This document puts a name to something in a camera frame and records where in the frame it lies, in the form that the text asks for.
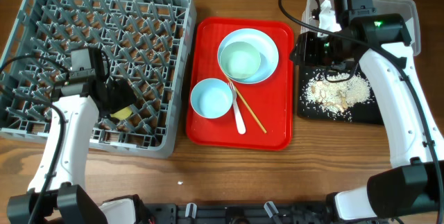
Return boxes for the wooden chopstick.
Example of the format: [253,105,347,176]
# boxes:
[225,75,267,134]

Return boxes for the light blue small bowl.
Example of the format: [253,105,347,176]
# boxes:
[190,78,233,119]

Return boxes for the clear plastic waste bin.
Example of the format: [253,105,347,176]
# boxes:
[302,0,421,57]

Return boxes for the black waste tray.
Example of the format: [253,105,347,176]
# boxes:
[296,64,386,126]

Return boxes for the green bowl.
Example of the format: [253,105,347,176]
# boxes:
[219,42,262,80]

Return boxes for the grey dishwasher rack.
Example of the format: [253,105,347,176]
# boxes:
[1,0,196,159]

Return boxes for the white napkin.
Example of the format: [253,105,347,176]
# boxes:
[318,0,341,32]

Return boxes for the large light blue plate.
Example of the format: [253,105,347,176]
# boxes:
[217,28,279,84]

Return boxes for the rice and food scraps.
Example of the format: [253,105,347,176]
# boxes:
[300,71,373,122]

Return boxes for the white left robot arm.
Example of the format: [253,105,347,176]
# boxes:
[7,47,143,223]

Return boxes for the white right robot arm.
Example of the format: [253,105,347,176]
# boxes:
[290,0,443,223]

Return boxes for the red plastic tray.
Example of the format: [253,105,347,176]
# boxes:
[186,17,294,150]

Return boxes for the white plastic fork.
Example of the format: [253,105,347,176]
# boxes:
[228,80,246,135]

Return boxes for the yellow plastic cup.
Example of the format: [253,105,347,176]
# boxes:
[108,106,133,122]

